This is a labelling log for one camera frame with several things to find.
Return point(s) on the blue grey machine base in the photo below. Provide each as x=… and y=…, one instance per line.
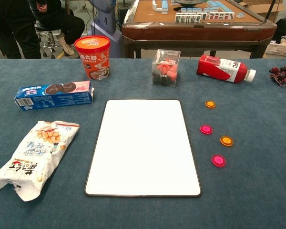
x=105, y=23

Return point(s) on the dark red grape bunch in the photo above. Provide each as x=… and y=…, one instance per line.
x=283, y=74

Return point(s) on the chrome wheeled stool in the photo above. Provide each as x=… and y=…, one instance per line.
x=47, y=43

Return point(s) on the white plastic crate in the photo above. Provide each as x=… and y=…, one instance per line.
x=280, y=50

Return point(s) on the white snack bag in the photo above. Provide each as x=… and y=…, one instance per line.
x=33, y=157

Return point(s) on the blue table cloth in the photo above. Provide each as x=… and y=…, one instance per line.
x=252, y=190

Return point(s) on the red juice bottle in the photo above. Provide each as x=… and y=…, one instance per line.
x=219, y=69

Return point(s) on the white magnetic board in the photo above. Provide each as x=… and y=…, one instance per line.
x=143, y=148

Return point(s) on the single blue mahjong tile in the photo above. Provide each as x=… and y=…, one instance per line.
x=240, y=15

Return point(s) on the blue-backed mahjong tile row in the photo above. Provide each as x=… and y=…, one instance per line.
x=197, y=10

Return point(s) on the orange instant noodle cup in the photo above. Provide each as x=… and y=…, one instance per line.
x=93, y=57

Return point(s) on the brown mahjong table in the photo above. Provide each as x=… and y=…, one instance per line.
x=195, y=32

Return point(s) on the face-up mahjong tile row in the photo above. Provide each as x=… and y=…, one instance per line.
x=218, y=16
x=187, y=18

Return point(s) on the pink disc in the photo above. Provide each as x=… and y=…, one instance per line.
x=206, y=129
x=218, y=160

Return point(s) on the clear box of sponges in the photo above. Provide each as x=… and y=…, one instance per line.
x=165, y=69

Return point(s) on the stacked blue mahjong tiles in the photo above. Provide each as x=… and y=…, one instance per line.
x=215, y=4
x=160, y=5

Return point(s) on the blue cookie box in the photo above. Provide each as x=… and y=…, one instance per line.
x=54, y=96

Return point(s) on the seated person in black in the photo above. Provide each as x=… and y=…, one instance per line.
x=62, y=21

